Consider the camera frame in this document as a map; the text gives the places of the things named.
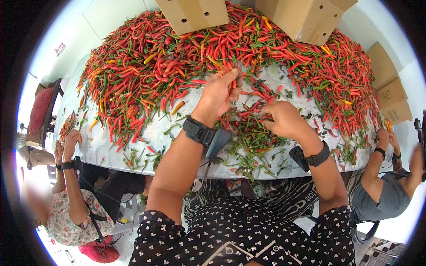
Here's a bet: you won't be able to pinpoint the large brown cardboard box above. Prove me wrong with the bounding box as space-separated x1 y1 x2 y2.
254 0 359 46

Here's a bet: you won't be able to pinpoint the person's right hand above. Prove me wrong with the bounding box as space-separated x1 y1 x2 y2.
259 101 322 155

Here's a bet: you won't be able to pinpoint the person's left hand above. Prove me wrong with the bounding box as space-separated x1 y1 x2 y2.
191 68 244 129

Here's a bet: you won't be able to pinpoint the small chili heap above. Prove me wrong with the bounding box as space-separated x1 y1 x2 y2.
59 112 78 143

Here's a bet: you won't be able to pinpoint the red mesh sack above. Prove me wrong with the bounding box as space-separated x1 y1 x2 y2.
28 87 54 134

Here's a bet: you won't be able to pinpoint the red chili bunch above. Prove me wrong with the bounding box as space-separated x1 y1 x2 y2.
225 70 237 104

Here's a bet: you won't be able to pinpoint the dark wooden chair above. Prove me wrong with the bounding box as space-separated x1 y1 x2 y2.
25 78 64 149

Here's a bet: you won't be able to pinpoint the person's legs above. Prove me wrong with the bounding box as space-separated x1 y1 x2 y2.
182 176 337 230

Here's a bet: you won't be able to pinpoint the person's body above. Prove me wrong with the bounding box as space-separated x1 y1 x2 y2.
128 196 357 266

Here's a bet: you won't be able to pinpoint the red bag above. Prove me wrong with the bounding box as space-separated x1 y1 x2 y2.
77 235 120 264

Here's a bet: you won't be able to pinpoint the person's left fingers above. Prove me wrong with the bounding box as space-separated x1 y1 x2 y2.
228 77 244 104

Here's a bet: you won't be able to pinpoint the stack of flattened cartons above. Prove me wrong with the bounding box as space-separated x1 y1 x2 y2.
366 41 413 126

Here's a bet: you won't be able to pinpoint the black wrist band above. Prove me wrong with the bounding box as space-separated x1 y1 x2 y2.
182 115 232 160
288 140 331 173

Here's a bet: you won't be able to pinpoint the pile of red chili peppers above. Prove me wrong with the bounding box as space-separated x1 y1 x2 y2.
76 1 384 167

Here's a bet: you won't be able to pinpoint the person's right fingers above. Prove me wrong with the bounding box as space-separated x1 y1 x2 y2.
259 104 282 119

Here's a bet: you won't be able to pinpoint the person's left thumb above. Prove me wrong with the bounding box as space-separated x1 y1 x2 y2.
213 68 240 88

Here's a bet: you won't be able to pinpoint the heap of green chili stems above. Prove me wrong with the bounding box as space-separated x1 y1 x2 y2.
213 115 302 182

